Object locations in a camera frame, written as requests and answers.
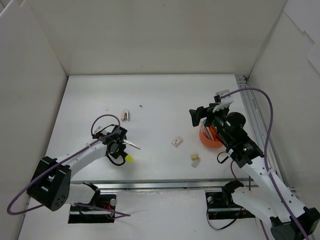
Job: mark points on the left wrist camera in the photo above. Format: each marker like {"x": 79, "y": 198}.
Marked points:
{"x": 100, "y": 132}

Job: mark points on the small scissors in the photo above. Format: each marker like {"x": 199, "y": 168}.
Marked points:
{"x": 131, "y": 144}

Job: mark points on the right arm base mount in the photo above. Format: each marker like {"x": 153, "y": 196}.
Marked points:
{"x": 220, "y": 206}

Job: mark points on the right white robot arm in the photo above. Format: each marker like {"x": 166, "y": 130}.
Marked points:
{"x": 243, "y": 151}

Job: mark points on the aluminium rail right side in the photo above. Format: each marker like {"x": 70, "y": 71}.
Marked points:
{"x": 252, "y": 112}

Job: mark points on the aluminium rail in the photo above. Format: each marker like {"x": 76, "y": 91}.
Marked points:
{"x": 150, "y": 185}
{"x": 252, "y": 112}

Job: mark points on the yellow black highlighter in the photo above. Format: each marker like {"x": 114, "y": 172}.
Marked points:
{"x": 128, "y": 158}

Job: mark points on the orange round divided container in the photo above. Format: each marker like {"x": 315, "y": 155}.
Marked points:
{"x": 208, "y": 142}

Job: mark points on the yellow eraser block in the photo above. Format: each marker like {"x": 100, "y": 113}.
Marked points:
{"x": 194, "y": 157}

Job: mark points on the white pink eraser box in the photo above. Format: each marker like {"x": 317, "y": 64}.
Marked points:
{"x": 177, "y": 141}

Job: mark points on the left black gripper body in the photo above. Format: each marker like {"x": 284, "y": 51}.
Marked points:
{"x": 120, "y": 144}

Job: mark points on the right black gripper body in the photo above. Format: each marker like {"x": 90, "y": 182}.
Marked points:
{"x": 205, "y": 112}

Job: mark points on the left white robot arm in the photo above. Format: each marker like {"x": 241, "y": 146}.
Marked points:
{"x": 51, "y": 182}

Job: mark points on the aluminium rail front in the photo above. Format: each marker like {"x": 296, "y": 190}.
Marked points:
{"x": 150, "y": 185}

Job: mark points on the pink white stapler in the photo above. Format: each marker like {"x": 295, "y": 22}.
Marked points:
{"x": 125, "y": 117}

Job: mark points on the white eraser block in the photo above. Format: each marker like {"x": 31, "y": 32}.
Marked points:
{"x": 195, "y": 163}

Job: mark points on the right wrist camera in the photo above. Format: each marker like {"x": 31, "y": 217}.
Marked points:
{"x": 222, "y": 100}

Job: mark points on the pale yellow pen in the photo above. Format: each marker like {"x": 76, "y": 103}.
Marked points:
{"x": 208, "y": 133}

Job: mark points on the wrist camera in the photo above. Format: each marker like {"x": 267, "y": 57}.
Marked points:
{"x": 100, "y": 132}
{"x": 222, "y": 100}

